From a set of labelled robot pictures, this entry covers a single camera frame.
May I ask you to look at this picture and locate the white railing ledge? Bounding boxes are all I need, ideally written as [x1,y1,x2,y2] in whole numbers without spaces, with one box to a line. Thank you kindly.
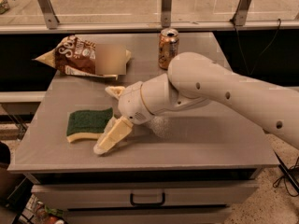
[0,20,299,35]

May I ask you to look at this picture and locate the black hanging cable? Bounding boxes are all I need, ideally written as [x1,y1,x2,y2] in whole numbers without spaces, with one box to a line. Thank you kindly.
[230,18,282,77]

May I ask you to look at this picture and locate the dark round object left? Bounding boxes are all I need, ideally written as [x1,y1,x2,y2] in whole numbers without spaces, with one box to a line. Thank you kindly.
[0,142,10,168]

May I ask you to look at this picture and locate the grey cabinet with drawers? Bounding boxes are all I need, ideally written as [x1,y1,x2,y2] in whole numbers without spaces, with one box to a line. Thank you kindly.
[7,31,280,224]

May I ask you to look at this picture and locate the brown yellow chip bag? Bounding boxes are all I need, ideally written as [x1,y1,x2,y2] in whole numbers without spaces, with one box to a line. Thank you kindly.
[36,35,131,78]

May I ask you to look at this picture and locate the black drawer handle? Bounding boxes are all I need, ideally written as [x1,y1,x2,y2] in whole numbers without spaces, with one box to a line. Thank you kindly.
[129,191,166,207]

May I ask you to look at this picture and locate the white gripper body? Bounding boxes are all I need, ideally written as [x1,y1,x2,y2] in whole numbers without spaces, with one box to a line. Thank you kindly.
[118,81,154,125]

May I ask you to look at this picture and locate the colourful items under cabinet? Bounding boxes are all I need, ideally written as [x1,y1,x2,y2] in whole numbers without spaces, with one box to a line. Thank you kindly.
[20,195,66,224]

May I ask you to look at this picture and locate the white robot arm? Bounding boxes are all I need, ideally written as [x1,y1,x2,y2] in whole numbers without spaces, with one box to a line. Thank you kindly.
[93,52,299,155]

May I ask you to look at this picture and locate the right metal bracket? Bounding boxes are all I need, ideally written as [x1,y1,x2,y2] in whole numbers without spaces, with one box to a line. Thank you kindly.
[232,0,252,26]

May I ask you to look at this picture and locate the metal bracket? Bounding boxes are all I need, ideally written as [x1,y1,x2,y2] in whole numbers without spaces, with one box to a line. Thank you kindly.
[37,0,60,29]
[232,0,252,26]
[161,0,172,27]

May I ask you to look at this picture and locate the middle metal bracket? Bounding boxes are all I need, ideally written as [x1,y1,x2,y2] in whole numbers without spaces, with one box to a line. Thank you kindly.
[161,0,172,27]

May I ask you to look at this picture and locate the left metal bracket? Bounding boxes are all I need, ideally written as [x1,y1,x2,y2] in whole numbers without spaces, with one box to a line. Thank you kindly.
[37,0,60,29]

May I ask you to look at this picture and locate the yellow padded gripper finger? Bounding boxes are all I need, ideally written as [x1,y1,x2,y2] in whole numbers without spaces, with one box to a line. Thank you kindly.
[105,86,125,100]
[93,116,133,155]

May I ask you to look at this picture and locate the gold soda can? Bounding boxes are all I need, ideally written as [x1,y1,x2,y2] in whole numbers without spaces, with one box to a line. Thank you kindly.
[158,28,179,70]

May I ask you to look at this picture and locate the green and yellow sponge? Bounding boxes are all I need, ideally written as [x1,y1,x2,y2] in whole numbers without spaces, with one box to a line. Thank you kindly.
[66,107,114,143]

